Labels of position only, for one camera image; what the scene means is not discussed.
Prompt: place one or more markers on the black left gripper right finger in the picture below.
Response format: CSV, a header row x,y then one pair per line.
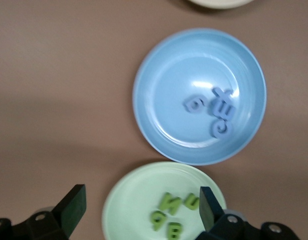
x,y
210,210

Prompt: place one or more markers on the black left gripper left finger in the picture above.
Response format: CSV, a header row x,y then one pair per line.
x,y
69,210

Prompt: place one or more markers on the green foam letter u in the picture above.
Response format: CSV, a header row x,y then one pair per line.
x,y
192,206

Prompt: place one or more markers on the green foam letter S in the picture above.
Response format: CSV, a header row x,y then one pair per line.
x,y
170,203

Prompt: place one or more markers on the green foam letter B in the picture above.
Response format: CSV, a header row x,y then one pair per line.
x,y
172,230

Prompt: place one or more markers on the green foam letter g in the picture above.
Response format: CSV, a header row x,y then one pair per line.
x,y
159,223

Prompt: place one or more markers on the blue foam letter G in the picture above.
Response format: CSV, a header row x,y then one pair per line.
x,y
215,131

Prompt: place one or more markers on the blue foam letter E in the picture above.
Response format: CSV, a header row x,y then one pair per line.
x,y
222,108

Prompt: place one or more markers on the blue foam letter X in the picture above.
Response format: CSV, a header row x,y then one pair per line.
x,y
221,93

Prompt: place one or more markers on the pale green plate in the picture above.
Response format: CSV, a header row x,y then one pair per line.
x,y
133,195

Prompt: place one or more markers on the brown table cover mat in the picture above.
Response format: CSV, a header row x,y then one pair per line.
x,y
56,87

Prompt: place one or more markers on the blue plate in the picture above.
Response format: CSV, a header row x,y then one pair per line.
x,y
168,75

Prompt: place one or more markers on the beige plate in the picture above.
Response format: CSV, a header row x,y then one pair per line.
x,y
218,3

